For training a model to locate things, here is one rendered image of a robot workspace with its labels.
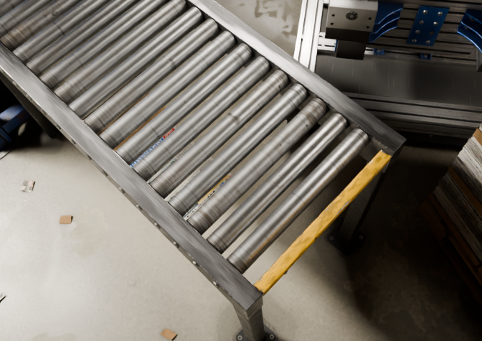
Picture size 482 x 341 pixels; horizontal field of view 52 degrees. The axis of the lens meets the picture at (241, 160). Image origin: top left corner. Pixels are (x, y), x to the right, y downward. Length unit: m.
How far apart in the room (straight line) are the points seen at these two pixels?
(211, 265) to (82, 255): 1.03
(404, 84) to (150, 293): 1.26
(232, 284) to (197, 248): 0.11
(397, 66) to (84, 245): 1.42
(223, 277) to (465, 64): 1.42
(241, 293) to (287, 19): 1.66
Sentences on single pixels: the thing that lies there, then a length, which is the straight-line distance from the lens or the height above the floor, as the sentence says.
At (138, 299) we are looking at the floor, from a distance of 1.95.
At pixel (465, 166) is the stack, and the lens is 1.63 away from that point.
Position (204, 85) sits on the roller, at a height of 0.80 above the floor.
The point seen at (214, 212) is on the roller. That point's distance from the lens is 1.14.
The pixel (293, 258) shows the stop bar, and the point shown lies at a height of 0.82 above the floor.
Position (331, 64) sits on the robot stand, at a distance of 2.07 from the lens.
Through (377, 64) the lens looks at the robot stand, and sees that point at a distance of 2.10.
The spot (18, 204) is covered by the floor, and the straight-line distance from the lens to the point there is 2.24.
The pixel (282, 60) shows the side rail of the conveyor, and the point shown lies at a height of 0.80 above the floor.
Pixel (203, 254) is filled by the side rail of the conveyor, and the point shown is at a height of 0.80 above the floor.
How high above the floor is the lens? 1.86
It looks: 64 degrees down
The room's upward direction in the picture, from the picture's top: 7 degrees counter-clockwise
